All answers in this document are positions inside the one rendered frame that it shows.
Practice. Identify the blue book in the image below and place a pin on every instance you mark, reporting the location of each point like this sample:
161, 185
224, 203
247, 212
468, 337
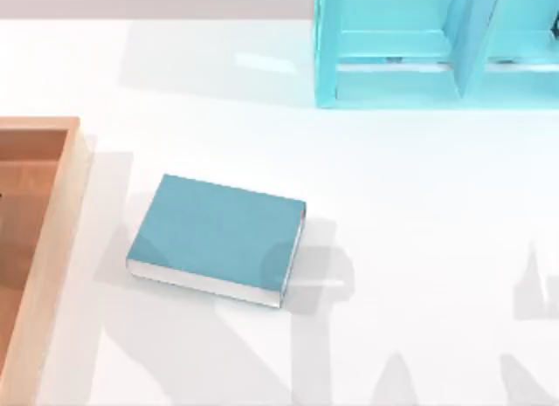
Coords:
209, 231

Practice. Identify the light blue rack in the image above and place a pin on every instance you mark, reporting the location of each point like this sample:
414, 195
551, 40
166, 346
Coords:
393, 78

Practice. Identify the shallow salmon-coloured box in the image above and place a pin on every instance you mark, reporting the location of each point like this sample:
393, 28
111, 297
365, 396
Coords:
48, 231

